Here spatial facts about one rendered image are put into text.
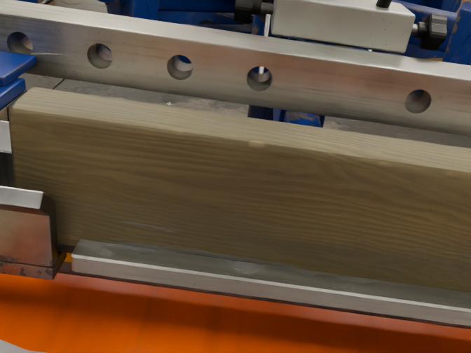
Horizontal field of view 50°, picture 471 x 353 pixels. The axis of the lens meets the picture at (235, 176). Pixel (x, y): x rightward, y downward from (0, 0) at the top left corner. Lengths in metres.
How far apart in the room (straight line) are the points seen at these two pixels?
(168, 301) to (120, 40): 0.24
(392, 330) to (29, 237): 0.19
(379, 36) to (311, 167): 0.29
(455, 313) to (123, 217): 0.16
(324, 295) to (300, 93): 0.23
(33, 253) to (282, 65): 0.26
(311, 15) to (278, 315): 0.29
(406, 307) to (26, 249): 0.18
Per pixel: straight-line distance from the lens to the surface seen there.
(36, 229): 0.25
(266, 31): 0.63
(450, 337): 0.31
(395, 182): 0.23
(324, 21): 0.48
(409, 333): 0.30
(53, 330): 0.27
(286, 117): 0.65
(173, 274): 0.24
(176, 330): 0.27
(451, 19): 0.94
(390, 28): 0.50
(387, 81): 0.45
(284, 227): 0.24
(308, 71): 0.44
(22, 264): 0.26
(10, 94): 0.42
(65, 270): 0.29
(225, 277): 0.24
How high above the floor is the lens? 1.15
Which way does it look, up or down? 29 degrees down
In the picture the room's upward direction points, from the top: 8 degrees clockwise
